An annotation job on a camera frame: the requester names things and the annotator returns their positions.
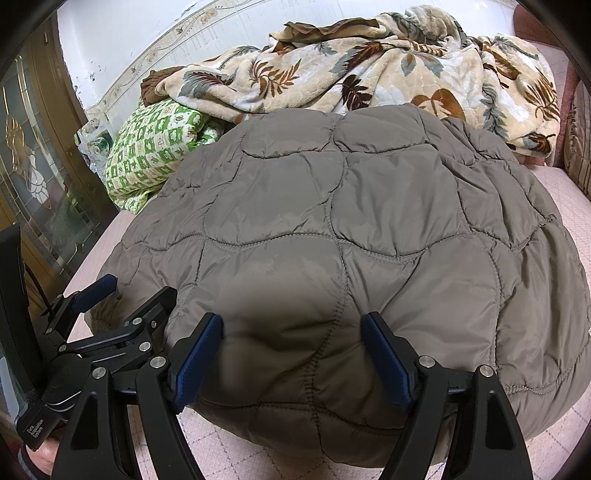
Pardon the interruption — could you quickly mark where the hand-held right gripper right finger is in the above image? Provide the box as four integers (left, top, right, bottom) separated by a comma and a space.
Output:
360, 311, 533, 480

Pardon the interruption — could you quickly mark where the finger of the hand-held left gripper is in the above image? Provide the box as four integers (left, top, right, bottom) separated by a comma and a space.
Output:
60, 286, 180, 370
44, 273, 118, 348

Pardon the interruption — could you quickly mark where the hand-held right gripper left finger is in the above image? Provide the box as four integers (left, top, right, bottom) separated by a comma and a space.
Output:
51, 313, 225, 480

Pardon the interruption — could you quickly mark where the green checked blanket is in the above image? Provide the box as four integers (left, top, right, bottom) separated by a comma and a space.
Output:
104, 100, 227, 214

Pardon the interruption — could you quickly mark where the brown cloth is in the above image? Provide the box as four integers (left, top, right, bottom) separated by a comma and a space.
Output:
141, 67, 185, 107

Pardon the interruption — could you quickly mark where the clear plastic bag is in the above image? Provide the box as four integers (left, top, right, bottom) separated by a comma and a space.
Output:
74, 117, 116, 176

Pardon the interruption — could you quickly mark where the person's left hand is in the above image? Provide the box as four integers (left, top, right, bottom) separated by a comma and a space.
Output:
21, 438, 63, 480

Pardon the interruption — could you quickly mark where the wooden stained-glass door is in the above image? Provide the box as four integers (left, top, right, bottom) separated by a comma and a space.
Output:
0, 18, 121, 296

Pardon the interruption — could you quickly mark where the beige leaf-print blanket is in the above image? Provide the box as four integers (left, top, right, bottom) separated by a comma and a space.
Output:
154, 4, 561, 160

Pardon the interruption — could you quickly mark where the grey-brown quilted puffer jacket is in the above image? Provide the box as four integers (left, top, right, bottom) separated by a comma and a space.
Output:
88, 104, 591, 474

